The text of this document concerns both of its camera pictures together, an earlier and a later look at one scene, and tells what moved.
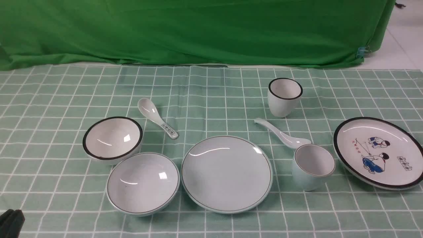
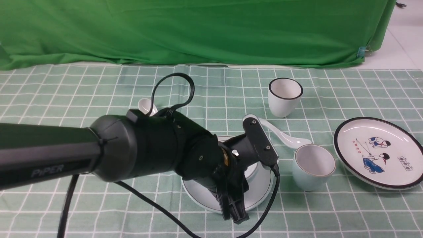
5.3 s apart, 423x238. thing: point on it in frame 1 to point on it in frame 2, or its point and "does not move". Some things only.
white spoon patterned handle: x=148 y=108 does not move
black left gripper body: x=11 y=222 to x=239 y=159
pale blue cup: x=312 y=164 does not move
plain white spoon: x=287 y=140 does not move
